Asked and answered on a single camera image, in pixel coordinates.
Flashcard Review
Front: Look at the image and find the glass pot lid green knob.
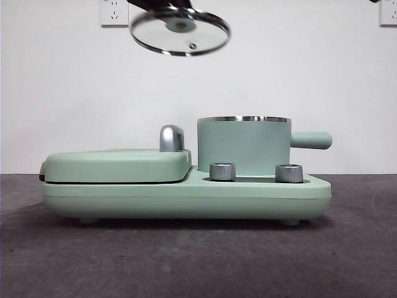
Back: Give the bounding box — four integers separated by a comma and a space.
129, 7, 232, 58

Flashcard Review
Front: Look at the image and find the mint green hinged grill lid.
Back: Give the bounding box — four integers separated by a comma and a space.
38, 148, 193, 184

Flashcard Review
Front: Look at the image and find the silver control knob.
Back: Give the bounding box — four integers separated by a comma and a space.
210, 162, 236, 181
275, 163, 304, 183

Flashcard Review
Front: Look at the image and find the mint green breakfast machine base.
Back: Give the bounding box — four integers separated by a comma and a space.
42, 165, 332, 226

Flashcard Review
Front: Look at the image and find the white wall socket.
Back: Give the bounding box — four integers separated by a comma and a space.
380, 0, 397, 27
99, 0, 130, 27

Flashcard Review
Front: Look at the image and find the chrome grill lid handle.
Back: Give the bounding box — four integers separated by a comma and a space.
159, 124, 186, 153

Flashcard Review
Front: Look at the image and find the mint green pot with handle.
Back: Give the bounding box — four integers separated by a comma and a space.
197, 115, 333, 175

